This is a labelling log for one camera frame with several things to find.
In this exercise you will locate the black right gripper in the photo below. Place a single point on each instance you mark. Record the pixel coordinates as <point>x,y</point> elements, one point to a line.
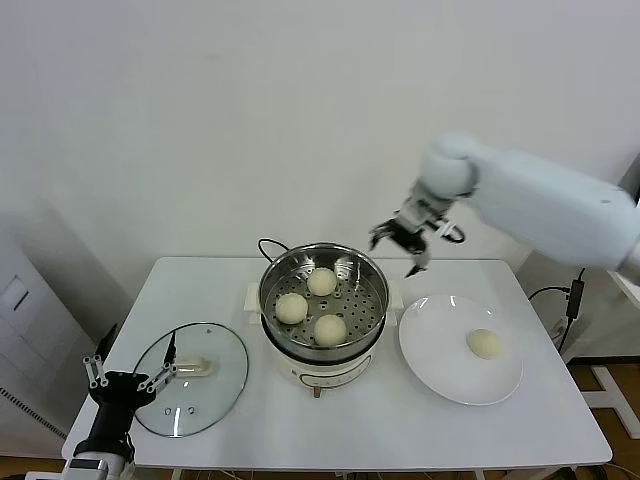
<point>405,239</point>

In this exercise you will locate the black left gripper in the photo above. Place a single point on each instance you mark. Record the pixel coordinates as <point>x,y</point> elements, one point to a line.
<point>117,387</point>

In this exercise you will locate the white steamed baozi bun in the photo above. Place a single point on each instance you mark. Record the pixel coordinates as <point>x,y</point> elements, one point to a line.
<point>483,344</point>
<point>321,281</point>
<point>330,330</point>
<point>291,308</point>

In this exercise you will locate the round glass pot lid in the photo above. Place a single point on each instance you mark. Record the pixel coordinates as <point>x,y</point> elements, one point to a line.
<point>220,360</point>

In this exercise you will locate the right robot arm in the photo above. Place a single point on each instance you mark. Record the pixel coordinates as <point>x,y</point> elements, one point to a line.
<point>525,200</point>

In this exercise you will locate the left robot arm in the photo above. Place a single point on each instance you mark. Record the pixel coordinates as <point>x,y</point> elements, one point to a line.
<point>107,425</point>

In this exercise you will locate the perforated steel steamer basket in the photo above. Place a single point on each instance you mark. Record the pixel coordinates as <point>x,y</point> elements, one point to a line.
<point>360,310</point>

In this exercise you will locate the large white round plate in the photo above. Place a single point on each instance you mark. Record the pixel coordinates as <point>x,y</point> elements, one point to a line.
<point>440,350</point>

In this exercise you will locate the white storage cabinet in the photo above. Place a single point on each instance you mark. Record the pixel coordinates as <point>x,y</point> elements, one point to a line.
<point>30,320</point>

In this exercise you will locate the white table leg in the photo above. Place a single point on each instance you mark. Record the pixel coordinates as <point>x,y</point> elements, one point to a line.
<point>481,474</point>
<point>176,474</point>

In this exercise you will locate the cream electric cooker pot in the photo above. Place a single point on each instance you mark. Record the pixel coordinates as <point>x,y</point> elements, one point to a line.
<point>325,372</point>

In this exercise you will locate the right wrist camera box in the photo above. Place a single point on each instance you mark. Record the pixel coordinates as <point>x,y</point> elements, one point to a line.
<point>417,209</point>

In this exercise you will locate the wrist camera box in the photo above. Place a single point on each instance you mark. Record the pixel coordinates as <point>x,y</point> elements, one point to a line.
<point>82,465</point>
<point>417,209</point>

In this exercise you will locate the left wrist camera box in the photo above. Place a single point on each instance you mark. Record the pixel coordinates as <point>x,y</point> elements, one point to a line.
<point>82,465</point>

